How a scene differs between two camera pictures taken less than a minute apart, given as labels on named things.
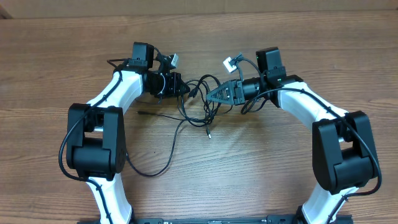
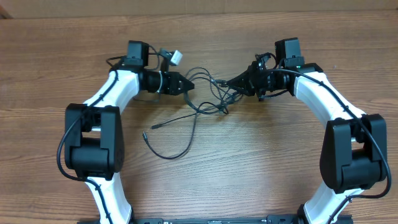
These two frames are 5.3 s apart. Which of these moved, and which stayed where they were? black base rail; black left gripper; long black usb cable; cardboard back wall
Moved: long black usb cable
Stayed: black left gripper; cardboard back wall; black base rail
